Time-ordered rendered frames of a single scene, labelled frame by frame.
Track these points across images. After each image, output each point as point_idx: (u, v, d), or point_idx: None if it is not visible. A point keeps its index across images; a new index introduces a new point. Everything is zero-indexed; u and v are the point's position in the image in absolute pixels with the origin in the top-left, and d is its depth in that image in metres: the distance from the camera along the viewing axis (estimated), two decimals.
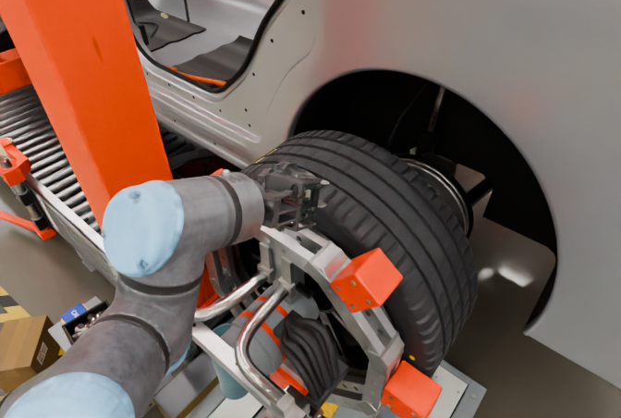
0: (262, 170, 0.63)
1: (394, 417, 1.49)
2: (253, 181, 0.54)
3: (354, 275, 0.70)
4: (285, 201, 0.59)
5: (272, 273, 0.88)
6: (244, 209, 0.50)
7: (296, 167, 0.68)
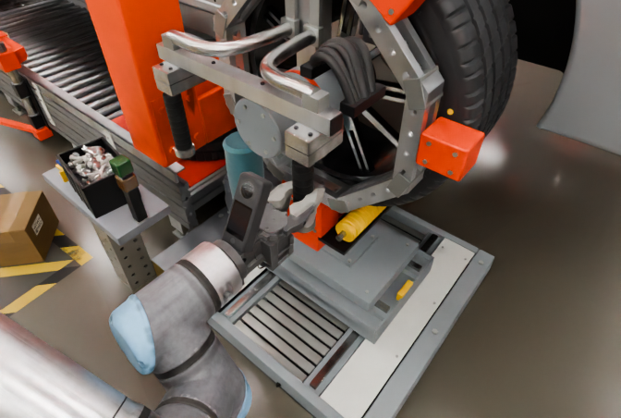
0: (273, 235, 0.65)
1: (399, 273, 1.44)
2: (240, 289, 0.63)
3: None
4: (254, 259, 0.69)
5: (297, 23, 0.81)
6: None
7: (307, 216, 0.69)
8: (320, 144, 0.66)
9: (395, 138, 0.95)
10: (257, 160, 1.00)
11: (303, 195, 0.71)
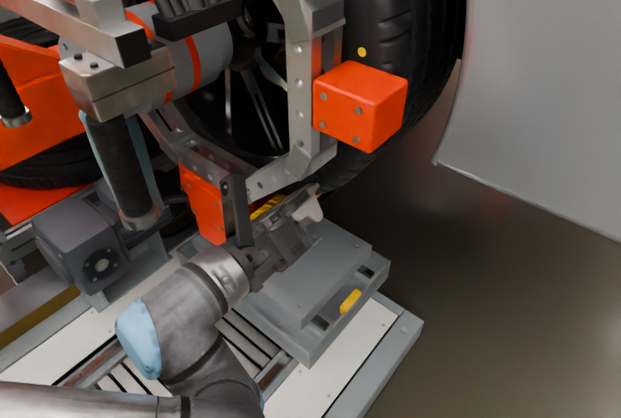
0: (266, 220, 0.64)
1: (348, 280, 1.19)
2: (248, 280, 0.59)
3: None
4: (270, 262, 0.66)
5: None
6: (229, 310, 0.60)
7: (301, 200, 0.68)
8: (117, 84, 0.40)
9: None
10: None
11: (115, 171, 0.46)
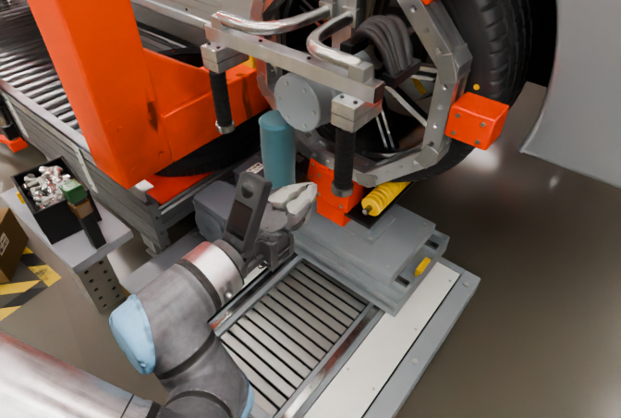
0: (273, 235, 0.65)
1: (417, 252, 1.51)
2: (240, 289, 0.63)
3: None
4: (254, 259, 0.69)
5: (334, 6, 0.88)
6: None
7: (305, 214, 0.69)
8: (363, 112, 0.73)
9: (421, 115, 1.02)
10: (290, 137, 1.07)
11: (345, 161, 0.78)
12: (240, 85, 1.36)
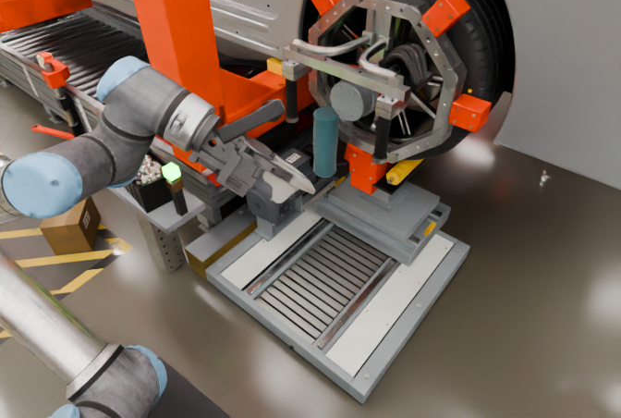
0: (245, 144, 0.69)
1: (425, 218, 1.92)
2: (186, 143, 0.69)
3: None
4: (219, 165, 0.73)
5: (373, 35, 1.29)
6: (165, 140, 0.71)
7: (279, 174, 0.70)
8: (396, 106, 1.14)
9: (432, 110, 1.43)
10: (336, 126, 1.48)
11: (383, 139, 1.19)
12: (282, 92, 1.74)
